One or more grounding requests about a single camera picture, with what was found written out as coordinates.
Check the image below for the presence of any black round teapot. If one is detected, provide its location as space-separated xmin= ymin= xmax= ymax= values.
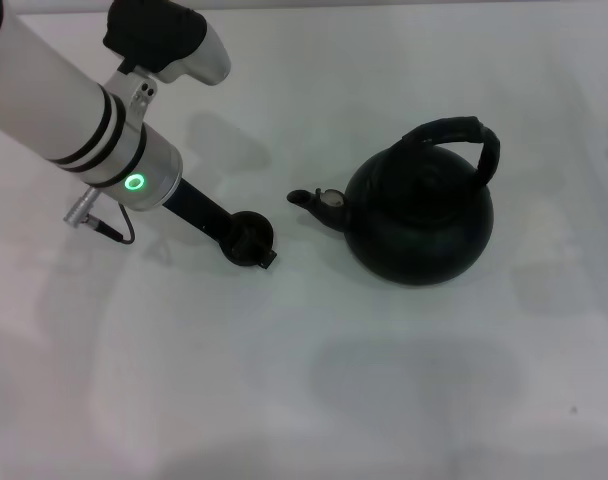
xmin=286 ymin=115 xmax=502 ymax=287

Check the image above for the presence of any dark brown teacup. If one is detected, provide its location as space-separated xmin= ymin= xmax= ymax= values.
xmin=225 ymin=210 xmax=277 ymax=269

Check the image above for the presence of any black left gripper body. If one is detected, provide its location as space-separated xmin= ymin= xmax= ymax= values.
xmin=166 ymin=178 xmax=235 ymax=247

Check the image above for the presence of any silver plug with black cable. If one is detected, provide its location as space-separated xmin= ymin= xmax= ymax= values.
xmin=62 ymin=188 xmax=135 ymax=245

